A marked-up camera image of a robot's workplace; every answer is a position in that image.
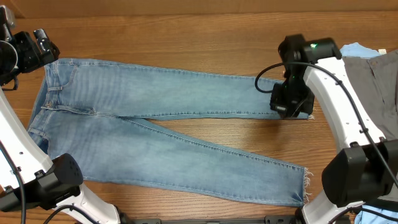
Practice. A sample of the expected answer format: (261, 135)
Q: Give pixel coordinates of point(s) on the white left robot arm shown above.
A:
(29, 177)

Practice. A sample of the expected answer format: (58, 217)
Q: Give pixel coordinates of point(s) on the grey trousers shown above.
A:
(375, 83)

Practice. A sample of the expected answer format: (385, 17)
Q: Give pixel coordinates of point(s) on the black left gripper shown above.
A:
(33, 59)

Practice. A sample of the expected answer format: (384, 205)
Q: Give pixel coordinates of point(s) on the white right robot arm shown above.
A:
(365, 166)

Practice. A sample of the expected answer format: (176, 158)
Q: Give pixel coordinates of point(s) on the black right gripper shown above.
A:
(290, 109)

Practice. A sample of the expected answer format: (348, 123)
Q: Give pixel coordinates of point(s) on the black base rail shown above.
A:
(269, 219)

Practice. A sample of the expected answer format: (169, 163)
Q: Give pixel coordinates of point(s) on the light blue garment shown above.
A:
(357, 50)

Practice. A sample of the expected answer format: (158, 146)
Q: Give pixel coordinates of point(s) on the light blue denim jeans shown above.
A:
(105, 115)

